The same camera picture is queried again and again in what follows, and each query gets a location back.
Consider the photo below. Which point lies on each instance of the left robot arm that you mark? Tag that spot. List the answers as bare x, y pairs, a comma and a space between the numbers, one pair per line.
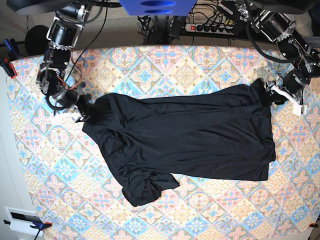
271, 19

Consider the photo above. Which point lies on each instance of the blue orange clamp lower left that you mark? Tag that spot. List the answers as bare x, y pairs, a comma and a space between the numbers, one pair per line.
37, 226

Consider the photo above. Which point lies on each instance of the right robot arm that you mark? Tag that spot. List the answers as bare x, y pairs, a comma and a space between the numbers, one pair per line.
68, 23

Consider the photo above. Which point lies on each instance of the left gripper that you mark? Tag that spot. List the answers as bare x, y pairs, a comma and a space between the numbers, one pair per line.
283, 89

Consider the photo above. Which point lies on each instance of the white floor vent box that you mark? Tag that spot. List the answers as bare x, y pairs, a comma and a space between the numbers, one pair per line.
21, 215

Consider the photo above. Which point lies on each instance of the black round stool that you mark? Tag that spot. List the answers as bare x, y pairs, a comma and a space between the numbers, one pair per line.
36, 42

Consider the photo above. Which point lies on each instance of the orange clamp lower right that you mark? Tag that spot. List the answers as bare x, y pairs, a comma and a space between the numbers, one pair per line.
313, 225

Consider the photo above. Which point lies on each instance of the blue orange clamp upper left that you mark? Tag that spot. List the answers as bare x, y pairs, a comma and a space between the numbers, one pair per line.
12, 54

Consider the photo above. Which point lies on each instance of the white power strip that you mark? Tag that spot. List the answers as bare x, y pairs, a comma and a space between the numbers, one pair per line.
208, 29

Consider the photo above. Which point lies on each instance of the black t-shirt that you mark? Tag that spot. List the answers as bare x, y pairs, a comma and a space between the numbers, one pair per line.
145, 142

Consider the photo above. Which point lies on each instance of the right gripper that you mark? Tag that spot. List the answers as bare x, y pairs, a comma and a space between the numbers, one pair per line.
77, 99

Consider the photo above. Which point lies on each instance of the patterned tablecloth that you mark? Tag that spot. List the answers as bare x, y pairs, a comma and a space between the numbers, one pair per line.
70, 186

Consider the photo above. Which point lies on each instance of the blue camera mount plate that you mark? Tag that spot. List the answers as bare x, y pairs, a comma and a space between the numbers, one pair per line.
157, 7

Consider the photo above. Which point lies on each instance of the blue orange clamp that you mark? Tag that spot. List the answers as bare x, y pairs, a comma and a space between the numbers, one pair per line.
12, 54
37, 226

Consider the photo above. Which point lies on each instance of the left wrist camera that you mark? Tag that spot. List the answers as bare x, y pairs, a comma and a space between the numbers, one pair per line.
299, 110

